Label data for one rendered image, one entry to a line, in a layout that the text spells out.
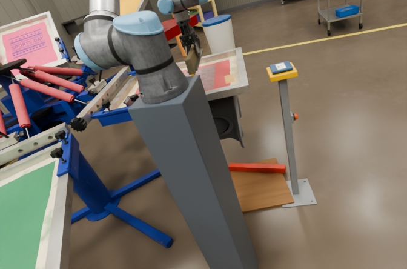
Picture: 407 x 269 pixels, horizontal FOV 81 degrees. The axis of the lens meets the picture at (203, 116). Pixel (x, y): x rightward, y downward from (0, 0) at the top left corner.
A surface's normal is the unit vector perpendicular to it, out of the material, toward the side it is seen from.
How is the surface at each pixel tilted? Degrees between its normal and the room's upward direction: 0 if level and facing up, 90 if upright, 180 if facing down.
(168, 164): 90
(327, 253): 0
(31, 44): 32
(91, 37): 50
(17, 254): 0
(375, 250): 0
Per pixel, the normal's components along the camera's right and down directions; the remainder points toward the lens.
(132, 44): -0.27, 0.57
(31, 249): -0.27, -0.82
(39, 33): -0.01, -0.50
